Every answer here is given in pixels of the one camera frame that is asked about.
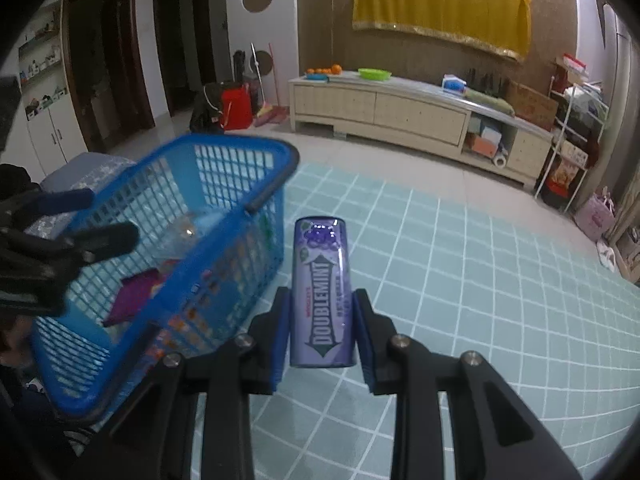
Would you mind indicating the white shelf rack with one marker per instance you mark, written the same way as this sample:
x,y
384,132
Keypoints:
x,y
575,125

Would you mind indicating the white paper roll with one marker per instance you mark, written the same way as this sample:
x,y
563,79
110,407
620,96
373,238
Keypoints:
x,y
500,161

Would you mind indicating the black bag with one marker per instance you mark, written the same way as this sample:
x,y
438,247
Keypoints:
x,y
205,110

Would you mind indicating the white cupboard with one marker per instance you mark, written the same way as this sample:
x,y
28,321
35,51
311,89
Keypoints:
x,y
42,90

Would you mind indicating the dark wooden door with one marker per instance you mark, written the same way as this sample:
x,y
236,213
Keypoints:
x,y
185,35
107,60

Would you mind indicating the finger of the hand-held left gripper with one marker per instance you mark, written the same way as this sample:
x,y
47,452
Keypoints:
x,y
100,242
65,200

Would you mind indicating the plate of oranges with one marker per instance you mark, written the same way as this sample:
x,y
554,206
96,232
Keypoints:
x,y
324,71

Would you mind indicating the blue plastic basket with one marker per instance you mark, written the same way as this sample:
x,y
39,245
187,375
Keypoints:
x,y
225,185

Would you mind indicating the blue tissue box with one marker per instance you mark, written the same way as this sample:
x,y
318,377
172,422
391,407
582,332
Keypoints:
x,y
454,83

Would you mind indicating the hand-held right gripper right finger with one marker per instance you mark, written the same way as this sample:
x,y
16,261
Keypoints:
x,y
363,345

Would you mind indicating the white slippers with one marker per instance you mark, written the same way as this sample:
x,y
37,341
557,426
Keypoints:
x,y
607,255

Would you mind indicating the green bowl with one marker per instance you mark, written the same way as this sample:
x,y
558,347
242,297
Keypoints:
x,y
375,74

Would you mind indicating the dark bottles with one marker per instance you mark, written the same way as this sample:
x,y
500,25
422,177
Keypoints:
x,y
485,80

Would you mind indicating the green folded cloth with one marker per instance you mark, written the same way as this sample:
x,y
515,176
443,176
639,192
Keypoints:
x,y
490,100

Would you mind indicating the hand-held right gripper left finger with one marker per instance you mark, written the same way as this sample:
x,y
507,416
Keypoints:
x,y
281,332

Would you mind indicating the beige cabinet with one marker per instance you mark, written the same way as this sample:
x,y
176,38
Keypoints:
x,y
400,110

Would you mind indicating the purple gum tin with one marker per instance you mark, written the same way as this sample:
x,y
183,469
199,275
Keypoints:
x,y
322,290

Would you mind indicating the pink bag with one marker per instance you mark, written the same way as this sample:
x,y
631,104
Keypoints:
x,y
595,216

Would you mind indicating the cardboard box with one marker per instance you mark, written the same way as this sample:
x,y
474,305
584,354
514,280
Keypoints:
x,y
532,101

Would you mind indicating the orange box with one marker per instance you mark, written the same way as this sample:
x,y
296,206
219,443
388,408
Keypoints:
x,y
482,146

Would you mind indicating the broom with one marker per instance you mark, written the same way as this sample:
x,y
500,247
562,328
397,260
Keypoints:
x,y
274,95

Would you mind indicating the green checked tablecloth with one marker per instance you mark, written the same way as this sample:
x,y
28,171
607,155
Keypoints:
x,y
475,310

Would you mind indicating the purple snack packet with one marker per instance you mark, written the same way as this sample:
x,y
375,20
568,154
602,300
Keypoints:
x,y
132,297

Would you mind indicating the red bag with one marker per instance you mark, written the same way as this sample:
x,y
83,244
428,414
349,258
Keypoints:
x,y
235,107

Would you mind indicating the yellow cloth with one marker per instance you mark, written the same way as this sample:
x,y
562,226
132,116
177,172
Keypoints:
x,y
440,0

